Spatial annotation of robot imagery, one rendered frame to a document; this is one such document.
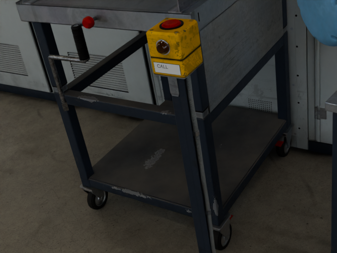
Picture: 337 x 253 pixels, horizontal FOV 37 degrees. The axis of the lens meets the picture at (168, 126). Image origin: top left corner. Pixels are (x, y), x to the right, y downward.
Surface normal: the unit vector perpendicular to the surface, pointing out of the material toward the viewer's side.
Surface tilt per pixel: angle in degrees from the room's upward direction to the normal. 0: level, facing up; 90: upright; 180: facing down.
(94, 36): 90
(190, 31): 90
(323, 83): 90
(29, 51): 90
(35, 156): 0
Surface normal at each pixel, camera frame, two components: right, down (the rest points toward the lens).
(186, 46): 0.83, 0.15
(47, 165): -0.15, -0.84
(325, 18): -0.94, 0.33
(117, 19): -0.52, 0.51
